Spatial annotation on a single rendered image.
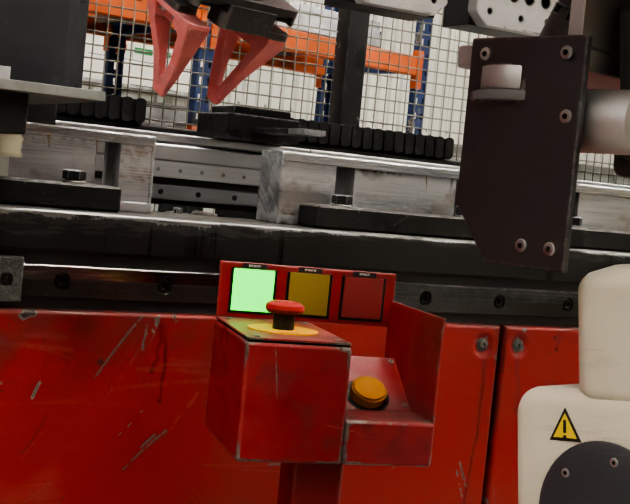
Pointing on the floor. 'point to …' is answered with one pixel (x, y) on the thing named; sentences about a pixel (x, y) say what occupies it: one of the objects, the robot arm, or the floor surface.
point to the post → (349, 67)
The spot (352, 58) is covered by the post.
